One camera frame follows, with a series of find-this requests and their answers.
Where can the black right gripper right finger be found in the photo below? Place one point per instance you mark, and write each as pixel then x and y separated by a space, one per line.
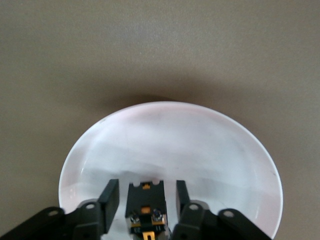
pixel 197 222

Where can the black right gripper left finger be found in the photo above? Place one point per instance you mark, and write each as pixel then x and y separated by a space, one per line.
pixel 87 220

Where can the pink round plate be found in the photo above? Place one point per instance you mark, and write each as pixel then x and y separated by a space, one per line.
pixel 175 140

